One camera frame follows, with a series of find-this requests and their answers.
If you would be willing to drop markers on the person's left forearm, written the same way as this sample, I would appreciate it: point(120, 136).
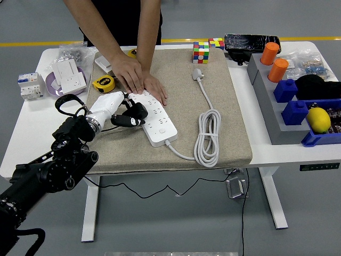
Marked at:
point(147, 32)

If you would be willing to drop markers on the white circuit breaker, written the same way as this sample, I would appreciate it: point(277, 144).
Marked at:
point(29, 85)

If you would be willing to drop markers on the person's right hand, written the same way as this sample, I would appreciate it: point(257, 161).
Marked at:
point(129, 72)

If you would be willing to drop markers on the black cloth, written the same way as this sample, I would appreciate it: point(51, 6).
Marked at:
point(317, 88)

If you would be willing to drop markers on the small Rubik's cube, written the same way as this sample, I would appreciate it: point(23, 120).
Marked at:
point(217, 43)

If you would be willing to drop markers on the dark small electronic parts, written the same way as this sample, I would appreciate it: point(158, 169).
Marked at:
point(336, 117)

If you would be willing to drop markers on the clear bag of screws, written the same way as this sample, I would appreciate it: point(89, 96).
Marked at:
point(72, 53)

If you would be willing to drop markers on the black plug adapter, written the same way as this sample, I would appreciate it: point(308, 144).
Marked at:
point(139, 110)

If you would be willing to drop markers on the white wall switch box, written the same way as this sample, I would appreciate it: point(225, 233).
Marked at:
point(102, 64)

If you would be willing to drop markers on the grey-brown fabric mat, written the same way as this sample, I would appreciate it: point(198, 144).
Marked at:
point(181, 106)

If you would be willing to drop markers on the small silver metal bracket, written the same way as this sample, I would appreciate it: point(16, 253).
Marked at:
point(234, 171)

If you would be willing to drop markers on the white power strip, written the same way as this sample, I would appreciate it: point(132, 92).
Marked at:
point(162, 133)

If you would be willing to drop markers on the white wall switch panel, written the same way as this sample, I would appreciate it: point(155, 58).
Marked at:
point(64, 68)

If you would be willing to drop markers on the grey stepped peg block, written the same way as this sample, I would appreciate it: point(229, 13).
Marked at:
point(266, 106)

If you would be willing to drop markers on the person's right forearm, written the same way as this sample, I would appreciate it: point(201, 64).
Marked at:
point(97, 26)

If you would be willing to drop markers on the person's left hand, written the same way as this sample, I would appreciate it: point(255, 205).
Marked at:
point(155, 88)

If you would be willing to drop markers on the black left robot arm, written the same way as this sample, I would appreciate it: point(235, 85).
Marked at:
point(40, 176)

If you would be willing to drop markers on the person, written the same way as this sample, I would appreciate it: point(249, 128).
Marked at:
point(122, 16)

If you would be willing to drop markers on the blue plastic peg block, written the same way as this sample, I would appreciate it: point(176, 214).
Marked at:
point(294, 113)
point(285, 92)

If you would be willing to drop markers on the clear bag of coloured parts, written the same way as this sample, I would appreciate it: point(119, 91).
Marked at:
point(309, 64)

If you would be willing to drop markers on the orange cylinder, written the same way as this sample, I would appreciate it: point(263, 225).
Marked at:
point(277, 70)
point(269, 53)

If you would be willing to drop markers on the large Rubik's cube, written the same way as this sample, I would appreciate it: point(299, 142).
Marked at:
point(201, 53)

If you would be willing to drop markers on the yellow lemon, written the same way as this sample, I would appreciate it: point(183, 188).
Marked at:
point(318, 120)

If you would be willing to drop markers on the white table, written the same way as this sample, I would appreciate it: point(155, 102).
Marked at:
point(266, 160)

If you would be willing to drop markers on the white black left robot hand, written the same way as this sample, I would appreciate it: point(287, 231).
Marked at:
point(106, 106)

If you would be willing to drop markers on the purple bowl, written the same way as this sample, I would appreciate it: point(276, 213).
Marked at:
point(49, 82)

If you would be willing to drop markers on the large silver metal bracket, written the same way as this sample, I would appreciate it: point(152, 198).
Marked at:
point(235, 188)

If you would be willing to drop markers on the yellow tape measure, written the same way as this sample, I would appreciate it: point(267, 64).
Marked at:
point(105, 83)

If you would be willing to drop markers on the blue plastic bin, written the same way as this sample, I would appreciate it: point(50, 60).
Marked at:
point(319, 140)

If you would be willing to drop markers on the white wall socket panel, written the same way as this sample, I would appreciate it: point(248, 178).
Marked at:
point(72, 82)

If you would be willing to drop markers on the black table control panel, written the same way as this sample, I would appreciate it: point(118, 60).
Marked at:
point(319, 167)

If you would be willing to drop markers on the black plastic-wrapped device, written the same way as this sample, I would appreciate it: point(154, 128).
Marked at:
point(247, 42)

